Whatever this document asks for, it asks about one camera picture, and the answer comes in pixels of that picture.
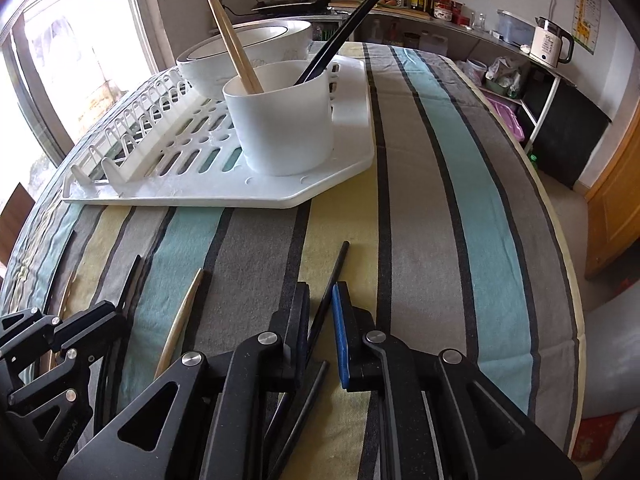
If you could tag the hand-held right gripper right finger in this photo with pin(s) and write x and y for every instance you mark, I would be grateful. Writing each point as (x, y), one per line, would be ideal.
(343, 335)

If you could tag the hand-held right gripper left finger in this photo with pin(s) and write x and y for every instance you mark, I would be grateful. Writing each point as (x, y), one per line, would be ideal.
(295, 330)

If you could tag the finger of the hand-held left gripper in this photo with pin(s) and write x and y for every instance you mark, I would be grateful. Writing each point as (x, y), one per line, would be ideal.
(27, 332)
(95, 327)

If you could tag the black chopstick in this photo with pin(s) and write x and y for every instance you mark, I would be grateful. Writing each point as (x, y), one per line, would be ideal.
(131, 280)
(350, 12)
(332, 280)
(305, 405)
(358, 7)
(62, 260)

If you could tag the white cup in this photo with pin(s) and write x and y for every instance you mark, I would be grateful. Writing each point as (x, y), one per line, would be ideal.
(280, 125)

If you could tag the striped tablecloth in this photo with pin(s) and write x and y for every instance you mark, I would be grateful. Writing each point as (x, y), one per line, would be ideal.
(425, 260)

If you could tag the white plastic dish rack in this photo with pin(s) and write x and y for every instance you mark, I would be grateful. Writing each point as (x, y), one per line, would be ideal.
(200, 180)

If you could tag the white bowl black rim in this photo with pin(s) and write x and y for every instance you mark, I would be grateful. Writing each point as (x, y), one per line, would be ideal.
(280, 35)
(210, 77)

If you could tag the black cabinet panel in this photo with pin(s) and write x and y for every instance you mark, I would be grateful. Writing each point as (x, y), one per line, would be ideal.
(565, 130)

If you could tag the clear plastic bag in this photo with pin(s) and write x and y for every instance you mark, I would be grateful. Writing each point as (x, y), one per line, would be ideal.
(505, 77)

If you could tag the wooden door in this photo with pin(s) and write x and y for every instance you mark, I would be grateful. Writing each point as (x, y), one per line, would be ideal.
(617, 200)

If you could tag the sliding glass door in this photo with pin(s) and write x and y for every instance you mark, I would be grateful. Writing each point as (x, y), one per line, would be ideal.
(137, 20)

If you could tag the black induction stove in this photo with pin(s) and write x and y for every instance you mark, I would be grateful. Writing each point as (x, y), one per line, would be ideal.
(290, 4)

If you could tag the wooden cutting board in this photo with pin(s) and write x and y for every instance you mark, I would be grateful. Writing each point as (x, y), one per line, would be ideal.
(380, 9)

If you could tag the red lidded jar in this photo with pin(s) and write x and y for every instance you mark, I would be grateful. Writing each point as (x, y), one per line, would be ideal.
(443, 9)

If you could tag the white electric kettle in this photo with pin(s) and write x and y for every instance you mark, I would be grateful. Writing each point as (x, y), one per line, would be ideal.
(547, 42)

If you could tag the giraffe wall poster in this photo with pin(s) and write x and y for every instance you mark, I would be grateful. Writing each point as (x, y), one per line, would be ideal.
(586, 15)

